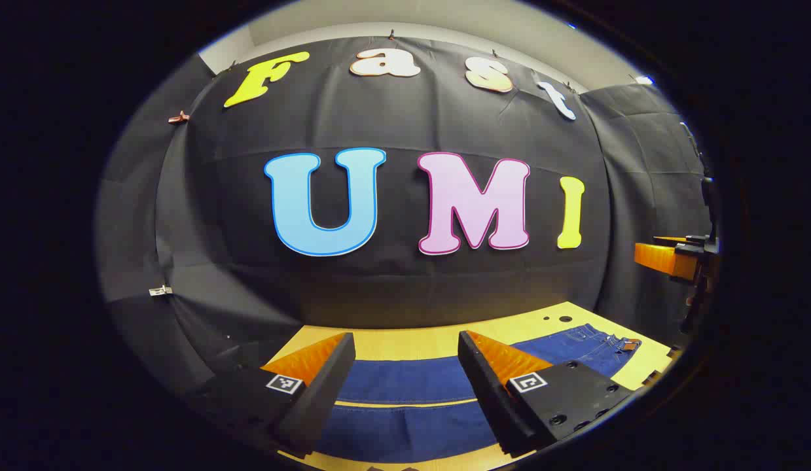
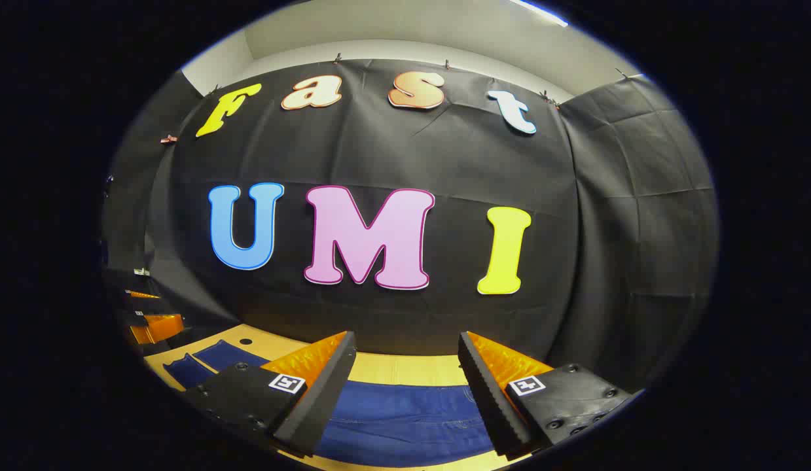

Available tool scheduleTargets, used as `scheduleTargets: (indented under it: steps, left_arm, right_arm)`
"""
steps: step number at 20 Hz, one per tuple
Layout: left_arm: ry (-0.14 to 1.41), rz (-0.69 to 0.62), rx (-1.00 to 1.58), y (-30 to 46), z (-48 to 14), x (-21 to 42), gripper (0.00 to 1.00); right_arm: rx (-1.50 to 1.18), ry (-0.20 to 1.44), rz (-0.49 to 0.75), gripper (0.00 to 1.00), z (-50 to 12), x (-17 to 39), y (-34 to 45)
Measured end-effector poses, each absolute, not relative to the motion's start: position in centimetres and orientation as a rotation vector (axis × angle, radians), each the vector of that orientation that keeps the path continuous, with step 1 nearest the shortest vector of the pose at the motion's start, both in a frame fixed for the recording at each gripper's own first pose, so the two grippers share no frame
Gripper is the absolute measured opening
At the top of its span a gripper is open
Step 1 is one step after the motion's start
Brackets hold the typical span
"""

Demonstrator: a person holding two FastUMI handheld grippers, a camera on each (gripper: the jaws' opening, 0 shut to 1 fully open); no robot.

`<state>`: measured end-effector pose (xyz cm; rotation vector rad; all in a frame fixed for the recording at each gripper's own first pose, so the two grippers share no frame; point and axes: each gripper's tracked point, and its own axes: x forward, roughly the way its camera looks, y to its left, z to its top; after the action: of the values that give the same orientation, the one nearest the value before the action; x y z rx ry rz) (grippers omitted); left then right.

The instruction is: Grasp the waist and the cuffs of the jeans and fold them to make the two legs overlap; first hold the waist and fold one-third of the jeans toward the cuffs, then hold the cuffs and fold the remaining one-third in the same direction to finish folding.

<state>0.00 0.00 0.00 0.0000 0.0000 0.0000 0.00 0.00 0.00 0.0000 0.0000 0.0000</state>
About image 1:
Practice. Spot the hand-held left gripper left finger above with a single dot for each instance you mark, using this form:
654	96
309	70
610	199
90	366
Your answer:
320	399

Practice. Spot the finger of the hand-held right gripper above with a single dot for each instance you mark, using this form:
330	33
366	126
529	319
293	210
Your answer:
686	252
696	239

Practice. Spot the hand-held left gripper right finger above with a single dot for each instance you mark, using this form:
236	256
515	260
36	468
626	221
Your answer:
490	399

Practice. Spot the blue denim jeans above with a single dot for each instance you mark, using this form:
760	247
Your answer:
405	383

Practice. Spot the black backdrop cloth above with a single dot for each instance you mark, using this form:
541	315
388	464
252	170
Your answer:
392	288

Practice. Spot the ceiling light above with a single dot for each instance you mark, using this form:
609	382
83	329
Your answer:
644	80

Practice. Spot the silver cloth clip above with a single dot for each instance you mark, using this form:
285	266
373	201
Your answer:
160	290

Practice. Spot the copper cloth clip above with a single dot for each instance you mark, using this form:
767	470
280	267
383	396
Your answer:
178	118

